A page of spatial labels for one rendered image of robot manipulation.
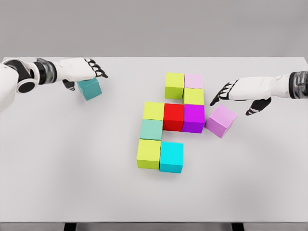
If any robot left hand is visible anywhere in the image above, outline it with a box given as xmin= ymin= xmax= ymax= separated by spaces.
xmin=58 ymin=57 xmax=109 ymax=91

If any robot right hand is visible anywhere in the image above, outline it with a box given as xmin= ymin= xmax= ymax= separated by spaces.
xmin=209 ymin=77 xmax=273 ymax=116

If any teal cube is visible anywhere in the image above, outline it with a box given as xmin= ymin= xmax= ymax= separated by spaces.
xmin=77 ymin=77 xmax=103 ymax=102

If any lilac cube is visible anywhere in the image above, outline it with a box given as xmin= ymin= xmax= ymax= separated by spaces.
xmin=205 ymin=103 xmax=238 ymax=139

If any pale pink cube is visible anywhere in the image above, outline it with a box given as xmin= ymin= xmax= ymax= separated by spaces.
xmin=184 ymin=73 xmax=204 ymax=90

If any yellow-green cube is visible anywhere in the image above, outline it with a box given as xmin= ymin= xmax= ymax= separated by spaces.
xmin=136 ymin=139 xmax=162 ymax=170
xmin=142 ymin=102 xmax=166 ymax=121
xmin=182 ymin=88 xmax=205 ymax=106
xmin=165 ymin=72 xmax=185 ymax=100

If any purple cube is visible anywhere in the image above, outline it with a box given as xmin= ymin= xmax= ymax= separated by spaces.
xmin=181 ymin=104 xmax=205 ymax=134

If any red cube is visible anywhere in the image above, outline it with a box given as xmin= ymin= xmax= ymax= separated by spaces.
xmin=163 ymin=103 xmax=185 ymax=132

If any mint green cube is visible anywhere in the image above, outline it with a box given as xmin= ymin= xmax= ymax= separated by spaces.
xmin=139 ymin=119 xmax=164 ymax=141

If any cyan cube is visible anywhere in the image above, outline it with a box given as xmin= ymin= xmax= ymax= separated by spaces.
xmin=159 ymin=141 xmax=184 ymax=174

